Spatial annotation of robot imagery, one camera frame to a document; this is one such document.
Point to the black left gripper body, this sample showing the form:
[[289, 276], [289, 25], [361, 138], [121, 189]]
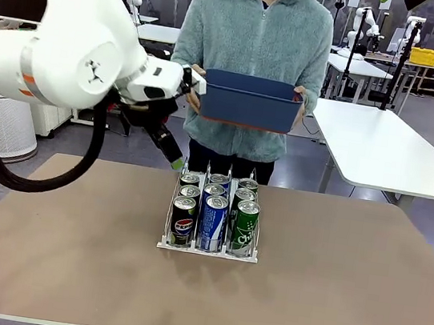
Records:
[[150, 117]]

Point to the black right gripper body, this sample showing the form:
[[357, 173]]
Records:
[[416, 1]]

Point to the person's right forearm fleece sleeve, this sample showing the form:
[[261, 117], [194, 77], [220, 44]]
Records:
[[181, 54]]

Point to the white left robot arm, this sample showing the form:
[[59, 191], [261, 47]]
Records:
[[77, 37]]

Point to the person's left forearm fleece sleeve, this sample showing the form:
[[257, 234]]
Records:
[[316, 91]]

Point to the person's right hand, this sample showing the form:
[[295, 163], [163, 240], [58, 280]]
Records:
[[195, 103]]

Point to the person's left hand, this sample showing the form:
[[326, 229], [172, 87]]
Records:
[[302, 106]]

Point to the yellow plastic crate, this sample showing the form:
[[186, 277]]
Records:
[[426, 56]]

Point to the black tripod pole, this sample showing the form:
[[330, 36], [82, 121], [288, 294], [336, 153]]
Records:
[[401, 67]]

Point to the wooden shelf table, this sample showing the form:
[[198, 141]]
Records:
[[428, 71]]

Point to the white work table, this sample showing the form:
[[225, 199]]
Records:
[[359, 67], [158, 33]]

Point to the white cabinet desk wooden top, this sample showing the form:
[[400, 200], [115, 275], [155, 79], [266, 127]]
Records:
[[51, 119]]

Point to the person in teal fleece jacket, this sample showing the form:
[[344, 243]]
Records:
[[253, 46]]

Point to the white cylindrical air purifier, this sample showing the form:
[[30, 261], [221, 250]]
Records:
[[16, 126]]

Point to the large white rounded table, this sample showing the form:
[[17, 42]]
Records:
[[384, 153]]

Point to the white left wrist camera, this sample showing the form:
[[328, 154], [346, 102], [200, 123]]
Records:
[[198, 85]]

